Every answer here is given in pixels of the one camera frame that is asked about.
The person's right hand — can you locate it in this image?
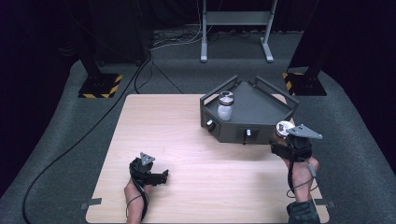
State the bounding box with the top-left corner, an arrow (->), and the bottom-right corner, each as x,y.
280,154 -> 320,203

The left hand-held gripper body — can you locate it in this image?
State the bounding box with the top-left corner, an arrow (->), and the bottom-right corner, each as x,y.
128,151 -> 163,189

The black striped stand base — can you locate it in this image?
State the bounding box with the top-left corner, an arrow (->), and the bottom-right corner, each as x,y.
281,71 -> 328,97
77,72 -> 124,100

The brown jar with metal lid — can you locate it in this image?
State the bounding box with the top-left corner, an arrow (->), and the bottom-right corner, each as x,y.
273,119 -> 296,147

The person's left hand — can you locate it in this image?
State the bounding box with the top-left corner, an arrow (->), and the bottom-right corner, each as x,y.
123,178 -> 154,207

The bundle of floor cables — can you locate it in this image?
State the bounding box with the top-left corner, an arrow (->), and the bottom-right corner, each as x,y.
149,28 -> 204,51

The dark grey corner rack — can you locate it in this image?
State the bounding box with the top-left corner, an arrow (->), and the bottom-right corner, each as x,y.
199,74 -> 301,146

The long black floor cable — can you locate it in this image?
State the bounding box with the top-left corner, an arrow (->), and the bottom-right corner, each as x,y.
21,52 -> 154,224

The clear jar with metal lid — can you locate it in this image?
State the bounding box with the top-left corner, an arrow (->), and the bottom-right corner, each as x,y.
216,90 -> 235,122

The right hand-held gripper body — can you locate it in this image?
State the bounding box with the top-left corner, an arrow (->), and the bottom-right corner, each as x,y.
271,123 -> 324,163

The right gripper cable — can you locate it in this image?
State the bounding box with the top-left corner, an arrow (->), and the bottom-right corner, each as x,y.
285,158 -> 320,200

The black cabinet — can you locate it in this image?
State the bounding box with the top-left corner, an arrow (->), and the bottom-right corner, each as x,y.
88,0 -> 152,64

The grey metal stand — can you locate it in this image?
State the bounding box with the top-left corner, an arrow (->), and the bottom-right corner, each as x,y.
199,0 -> 278,63

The grey tape strip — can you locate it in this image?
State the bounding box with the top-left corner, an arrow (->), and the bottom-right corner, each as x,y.
79,197 -> 104,211
313,198 -> 337,209

